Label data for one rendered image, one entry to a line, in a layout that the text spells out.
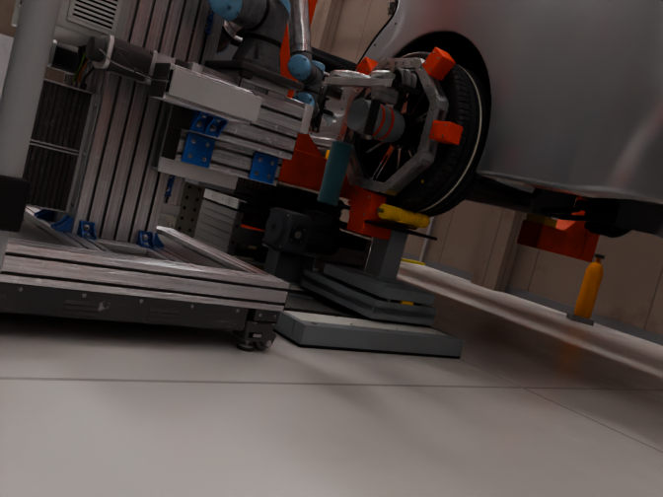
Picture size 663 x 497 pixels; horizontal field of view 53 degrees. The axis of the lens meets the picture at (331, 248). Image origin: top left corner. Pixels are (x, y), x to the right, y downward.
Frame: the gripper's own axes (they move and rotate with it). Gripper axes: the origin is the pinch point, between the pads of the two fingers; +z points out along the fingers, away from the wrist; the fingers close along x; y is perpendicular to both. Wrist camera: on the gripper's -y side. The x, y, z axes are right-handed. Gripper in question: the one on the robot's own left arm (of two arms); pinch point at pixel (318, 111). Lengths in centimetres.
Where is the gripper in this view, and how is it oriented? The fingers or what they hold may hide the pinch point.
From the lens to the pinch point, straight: 275.4
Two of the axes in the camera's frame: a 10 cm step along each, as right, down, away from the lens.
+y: -2.5, 9.6, 0.8
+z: 1.3, -0.5, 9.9
